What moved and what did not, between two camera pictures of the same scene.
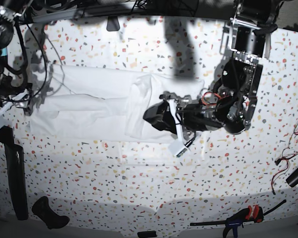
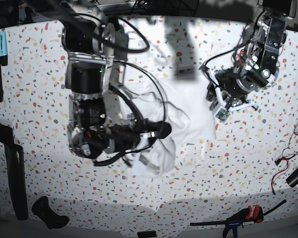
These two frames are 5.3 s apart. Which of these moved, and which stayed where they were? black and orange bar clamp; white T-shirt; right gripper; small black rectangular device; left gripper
Moved: right gripper; white T-shirt; left gripper
Stayed: small black rectangular device; black and orange bar clamp
